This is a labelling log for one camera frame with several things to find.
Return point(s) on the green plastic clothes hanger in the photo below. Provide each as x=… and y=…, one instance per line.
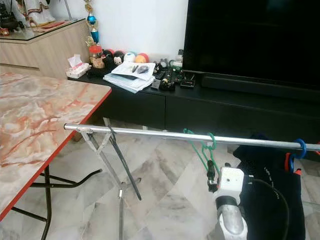
x=213, y=140

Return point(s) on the blue plastic clothes hanger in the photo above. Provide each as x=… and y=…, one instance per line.
x=302, y=147

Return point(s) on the black low tv console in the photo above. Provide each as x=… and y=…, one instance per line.
x=205, y=115

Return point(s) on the navy polo shirt white print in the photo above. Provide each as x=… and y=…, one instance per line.
x=265, y=210

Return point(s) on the silver metal clothes rack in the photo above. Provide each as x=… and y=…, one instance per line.
x=145, y=133

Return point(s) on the small black box device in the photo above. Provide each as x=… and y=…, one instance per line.
x=188, y=81

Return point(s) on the black soundbar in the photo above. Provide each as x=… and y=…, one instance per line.
x=255, y=89

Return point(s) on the small white bottle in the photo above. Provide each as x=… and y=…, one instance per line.
x=178, y=60

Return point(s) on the stack of white papers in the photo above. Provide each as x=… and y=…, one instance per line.
x=127, y=81

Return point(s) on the orange round plush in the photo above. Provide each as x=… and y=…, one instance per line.
x=141, y=58

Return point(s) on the black flat television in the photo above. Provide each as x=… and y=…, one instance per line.
x=250, y=40

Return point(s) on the marble pattern folding table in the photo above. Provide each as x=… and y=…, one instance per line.
x=40, y=120

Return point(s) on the white blue round plush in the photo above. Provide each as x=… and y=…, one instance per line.
x=129, y=57

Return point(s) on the black mouse plush toy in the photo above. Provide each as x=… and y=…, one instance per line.
x=118, y=58

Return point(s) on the glass jar red lid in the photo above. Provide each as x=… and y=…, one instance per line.
x=96, y=60

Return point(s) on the white tissue box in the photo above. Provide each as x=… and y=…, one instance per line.
x=78, y=71

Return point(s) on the light wood sideboard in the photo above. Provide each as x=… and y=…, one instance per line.
x=40, y=55

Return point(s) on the dark bronze pot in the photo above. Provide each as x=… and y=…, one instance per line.
x=13, y=21

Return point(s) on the gold blue hanging ornament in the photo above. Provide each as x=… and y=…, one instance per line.
x=92, y=20

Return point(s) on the white robed figurine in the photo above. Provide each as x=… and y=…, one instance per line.
x=39, y=12

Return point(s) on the flat red tray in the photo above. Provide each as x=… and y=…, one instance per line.
x=55, y=24

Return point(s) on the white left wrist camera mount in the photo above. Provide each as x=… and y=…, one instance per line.
x=230, y=180

